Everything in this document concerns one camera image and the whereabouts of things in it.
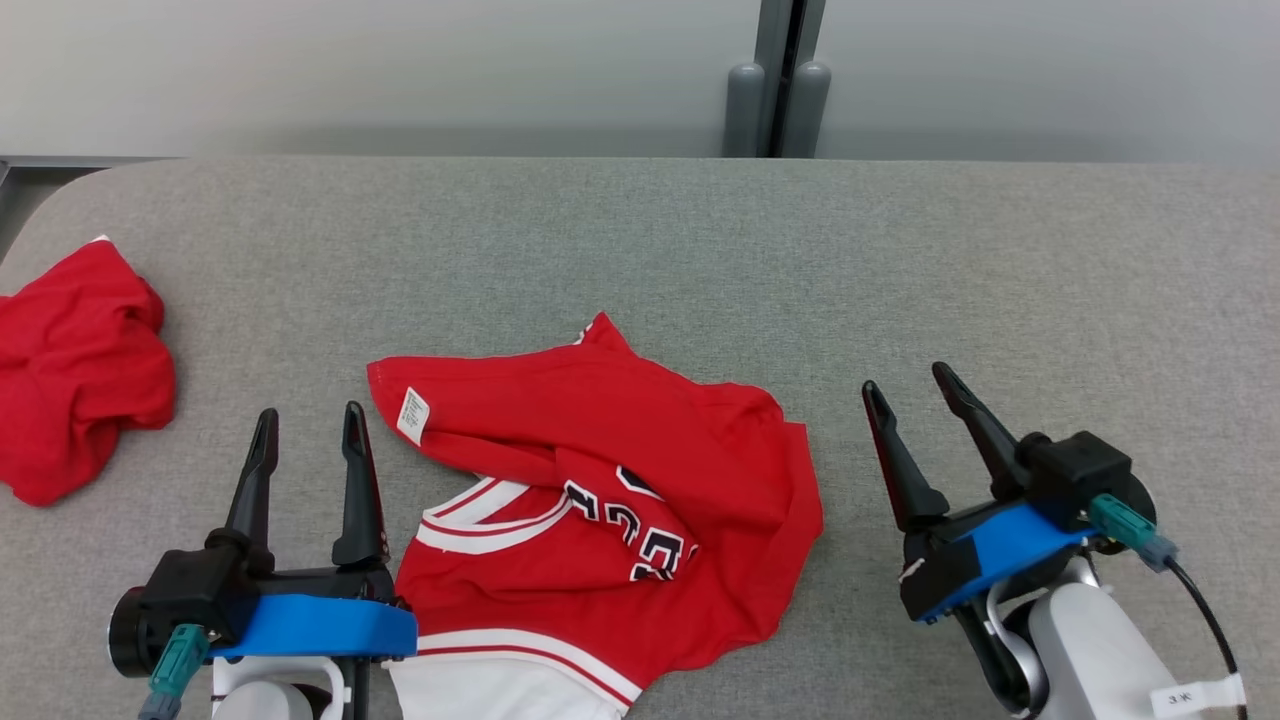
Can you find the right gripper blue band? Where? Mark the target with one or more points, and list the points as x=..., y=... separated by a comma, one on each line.
x=1000, y=550

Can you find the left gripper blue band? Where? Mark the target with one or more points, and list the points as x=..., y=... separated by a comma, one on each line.
x=330, y=625

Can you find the red shorts white stripe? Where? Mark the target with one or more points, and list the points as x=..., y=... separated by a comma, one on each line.
x=80, y=370

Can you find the red white basketball jersey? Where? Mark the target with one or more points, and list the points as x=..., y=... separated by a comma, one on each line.
x=650, y=430

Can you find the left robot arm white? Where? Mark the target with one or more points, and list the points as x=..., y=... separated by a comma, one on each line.
x=270, y=695

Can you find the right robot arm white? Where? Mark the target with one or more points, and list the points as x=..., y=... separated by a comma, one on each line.
x=1090, y=650

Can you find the grey cylinder partition foot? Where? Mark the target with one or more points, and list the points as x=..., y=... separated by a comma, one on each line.
x=806, y=108
x=744, y=110

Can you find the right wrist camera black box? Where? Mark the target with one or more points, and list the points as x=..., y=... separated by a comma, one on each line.
x=1080, y=470

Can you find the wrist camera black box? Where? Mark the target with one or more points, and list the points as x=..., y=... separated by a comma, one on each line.
x=205, y=590
x=1080, y=470

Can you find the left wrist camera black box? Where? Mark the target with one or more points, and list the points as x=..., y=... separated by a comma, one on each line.
x=205, y=590

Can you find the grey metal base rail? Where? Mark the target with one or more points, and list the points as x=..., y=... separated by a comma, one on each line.
x=60, y=162

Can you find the grey partition frame post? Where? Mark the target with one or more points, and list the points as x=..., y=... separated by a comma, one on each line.
x=775, y=60

